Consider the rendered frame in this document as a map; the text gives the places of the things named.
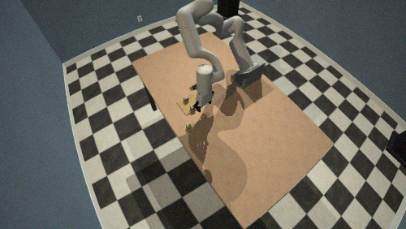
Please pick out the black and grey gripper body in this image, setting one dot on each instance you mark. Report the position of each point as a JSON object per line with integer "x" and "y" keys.
{"x": 204, "y": 99}

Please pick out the tan mat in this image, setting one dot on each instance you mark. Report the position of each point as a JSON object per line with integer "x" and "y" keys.
{"x": 185, "y": 105}

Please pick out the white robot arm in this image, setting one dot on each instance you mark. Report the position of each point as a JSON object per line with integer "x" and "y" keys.
{"x": 186, "y": 19}

